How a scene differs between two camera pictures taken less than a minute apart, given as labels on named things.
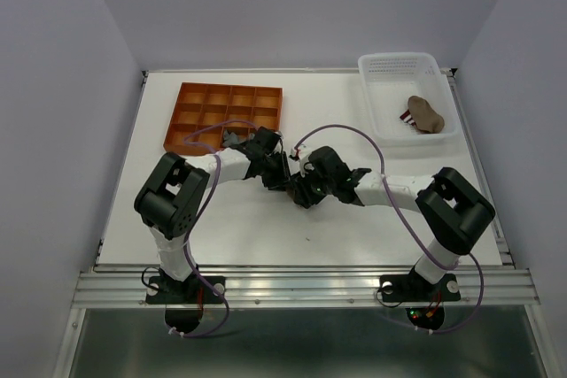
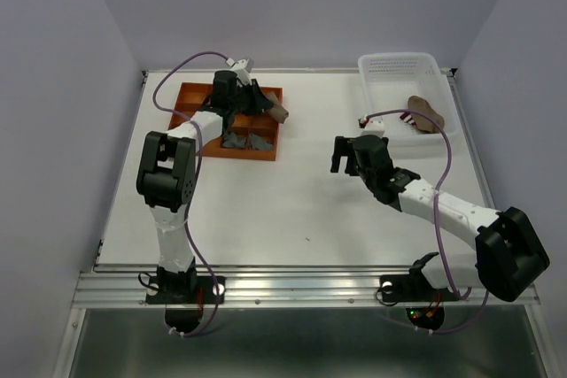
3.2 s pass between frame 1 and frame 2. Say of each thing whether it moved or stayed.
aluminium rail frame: stayed
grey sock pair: stayed
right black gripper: moved
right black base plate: stayed
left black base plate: stayed
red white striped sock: stayed
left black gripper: moved
